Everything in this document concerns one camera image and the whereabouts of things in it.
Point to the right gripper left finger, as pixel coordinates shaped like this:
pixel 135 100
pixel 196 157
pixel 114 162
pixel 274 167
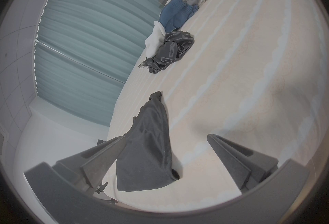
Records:
pixel 100 161

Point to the bed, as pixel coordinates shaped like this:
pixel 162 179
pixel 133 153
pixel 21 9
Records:
pixel 231 63

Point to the blue-green curtain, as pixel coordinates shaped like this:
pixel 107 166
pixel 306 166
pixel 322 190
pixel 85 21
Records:
pixel 97 25
pixel 77 84

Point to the black T-shirt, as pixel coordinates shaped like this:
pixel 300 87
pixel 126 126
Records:
pixel 149 146

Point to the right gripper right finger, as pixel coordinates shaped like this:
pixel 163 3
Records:
pixel 239 161

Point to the black satin garment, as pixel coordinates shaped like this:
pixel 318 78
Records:
pixel 169 51

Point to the pile of clothes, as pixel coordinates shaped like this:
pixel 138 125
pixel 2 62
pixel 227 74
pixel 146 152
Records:
pixel 177 12

